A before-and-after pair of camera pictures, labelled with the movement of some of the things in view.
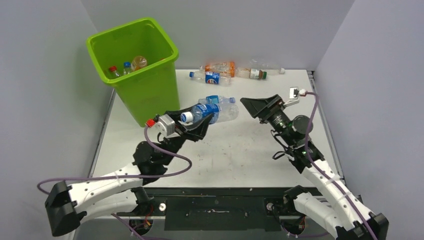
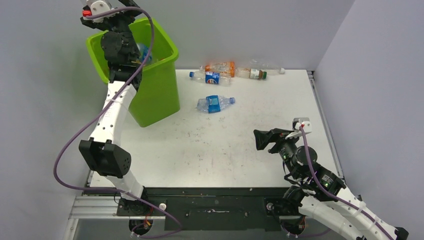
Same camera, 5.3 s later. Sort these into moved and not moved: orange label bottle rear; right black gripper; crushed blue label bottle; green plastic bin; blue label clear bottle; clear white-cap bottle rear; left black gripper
Moved: right black gripper; blue label clear bottle; left black gripper
Not moved: clear white-cap bottle rear; crushed blue label bottle; green plastic bin; orange label bottle rear
